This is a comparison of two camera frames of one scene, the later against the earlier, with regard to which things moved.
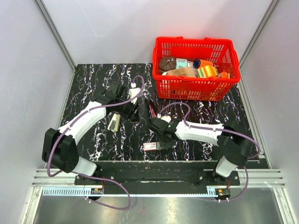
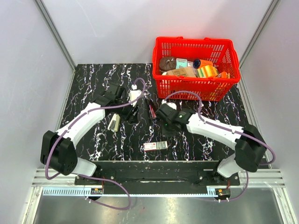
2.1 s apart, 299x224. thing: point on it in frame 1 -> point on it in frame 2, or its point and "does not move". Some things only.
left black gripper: [133, 115] does not move
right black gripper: [167, 145] -> [167, 133]
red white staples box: [151, 146] does not move
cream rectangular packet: [114, 122] does not move
